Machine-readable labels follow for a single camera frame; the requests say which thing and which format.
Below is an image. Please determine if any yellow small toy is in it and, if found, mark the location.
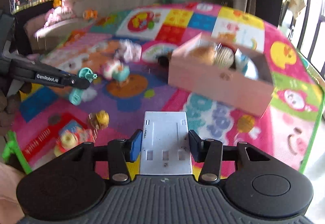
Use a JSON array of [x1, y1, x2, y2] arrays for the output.
[[88, 110, 110, 130]]

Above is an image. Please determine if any blue white pouch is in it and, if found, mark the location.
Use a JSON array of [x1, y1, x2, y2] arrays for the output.
[[235, 49, 258, 80]]

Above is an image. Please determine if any beige hanging cloth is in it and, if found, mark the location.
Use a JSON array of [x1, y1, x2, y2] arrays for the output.
[[287, 0, 306, 19]]

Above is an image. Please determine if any brown bread plush toy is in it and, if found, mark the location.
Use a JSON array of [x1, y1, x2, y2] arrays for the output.
[[188, 46, 216, 65]]

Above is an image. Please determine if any colourful patchwork play mat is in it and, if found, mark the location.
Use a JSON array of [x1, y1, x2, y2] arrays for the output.
[[13, 3, 323, 171]]

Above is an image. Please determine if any orange fish plush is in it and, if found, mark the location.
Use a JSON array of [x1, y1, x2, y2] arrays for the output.
[[83, 9, 98, 20]]

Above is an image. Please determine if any teal plastic toy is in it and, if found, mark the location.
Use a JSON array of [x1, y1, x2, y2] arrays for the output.
[[68, 67, 98, 106]]

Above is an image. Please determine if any green plastic toy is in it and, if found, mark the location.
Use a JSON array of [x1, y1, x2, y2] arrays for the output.
[[2, 130, 32, 174]]

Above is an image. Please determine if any pink cardboard box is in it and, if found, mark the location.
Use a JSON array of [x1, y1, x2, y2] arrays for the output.
[[168, 34, 274, 117]]

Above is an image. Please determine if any crocheted grey doll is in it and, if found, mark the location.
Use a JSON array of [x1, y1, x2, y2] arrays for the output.
[[215, 46, 235, 68]]

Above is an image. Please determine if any white pink teal plush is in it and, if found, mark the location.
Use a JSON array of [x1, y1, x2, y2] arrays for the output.
[[102, 59, 130, 82]]

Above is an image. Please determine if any pink white checked cloth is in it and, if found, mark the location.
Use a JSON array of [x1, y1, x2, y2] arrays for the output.
[[115, 39, 142, 63]]

